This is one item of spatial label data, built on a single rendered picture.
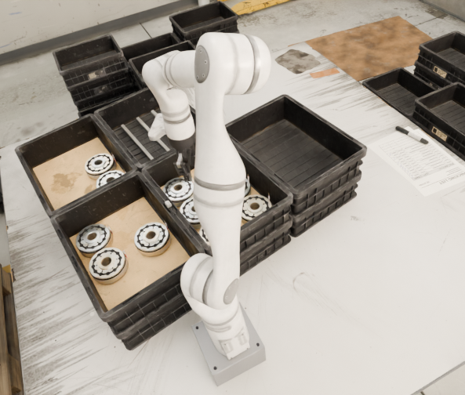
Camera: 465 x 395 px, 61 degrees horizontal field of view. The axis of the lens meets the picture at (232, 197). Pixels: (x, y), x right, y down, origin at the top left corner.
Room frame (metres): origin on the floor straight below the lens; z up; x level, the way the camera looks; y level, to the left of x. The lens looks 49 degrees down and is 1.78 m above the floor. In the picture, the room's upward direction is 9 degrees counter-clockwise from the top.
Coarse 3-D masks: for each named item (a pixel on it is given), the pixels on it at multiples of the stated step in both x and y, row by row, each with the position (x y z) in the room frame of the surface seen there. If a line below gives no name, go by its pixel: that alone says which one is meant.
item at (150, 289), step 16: (128, 176) 0.90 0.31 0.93; (144, 176) 0.89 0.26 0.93; (96, 192) 0.85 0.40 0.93; (176, 224) 0.68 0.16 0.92; (64, 240) 0.68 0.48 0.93; (192, 240) 0.62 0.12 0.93; (80, 272) 0.57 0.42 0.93; (176, 272) 0.53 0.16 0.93; (144, 288) 0.50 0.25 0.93; (160, 288) 0.50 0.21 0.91; (96, 304) 0.47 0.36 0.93; (128, 304) 0.46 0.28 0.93; (112, 320) 0.44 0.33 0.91
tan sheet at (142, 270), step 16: (128, 208) 0.85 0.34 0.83; (144, 208) 0.84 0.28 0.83; (112, 224) 0.80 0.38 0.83; (128, 224) 0.79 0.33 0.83; (144, 224) 0.78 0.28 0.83; (128, 240) 0.73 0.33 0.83; (176, 240) 0.70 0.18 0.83; (80, 256) 0.69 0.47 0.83; (128, 256) 0.67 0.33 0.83; (144, 256) 0.66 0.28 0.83; (160, 256) 0.65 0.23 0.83; (176, 256) 0.64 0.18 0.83; (128, 272) 0.61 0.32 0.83; (144, 272) 0.61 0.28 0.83; (160, 272) 0.60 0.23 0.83; (96, 288) 0.58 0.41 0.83; (112, 288) 0.57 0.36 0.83; (128, 288) 0.56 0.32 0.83; (112, 304) 0.52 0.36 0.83
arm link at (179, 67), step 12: (252, 36) 0.58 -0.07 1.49; (252, 48) 0.55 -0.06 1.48; (264, 48) 0.56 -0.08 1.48; (168, 60) 0.74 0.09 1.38; (180, 60) 0.69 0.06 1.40; (192, 60) 0.67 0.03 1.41; (264, 60) 0.54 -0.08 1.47; (168, 72) 0.72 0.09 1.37; (180, 72) 0.68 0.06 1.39; (192, 72) 0.66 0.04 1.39; (264, 72) 0.53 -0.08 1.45; (180, 84) 0.69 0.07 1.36; (192, 84) 0.66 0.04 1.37; (252, 84) 0.53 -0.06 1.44; (264, 84) 0.54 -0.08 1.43
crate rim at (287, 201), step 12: (168, 156) 0.96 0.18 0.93; (144, 168) 0.92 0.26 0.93; (276, 180) 0.79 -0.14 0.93; (288, 192) 0.74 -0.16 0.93; (276, 204) 0.70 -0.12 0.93; (288, 204) 0.70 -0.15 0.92; (180, 216) 0.71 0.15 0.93; (264, 216) 0.66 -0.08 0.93; (192, 228) 0.66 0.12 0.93; (240, 228) 0.63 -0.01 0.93; (252, 228) 0.64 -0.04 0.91
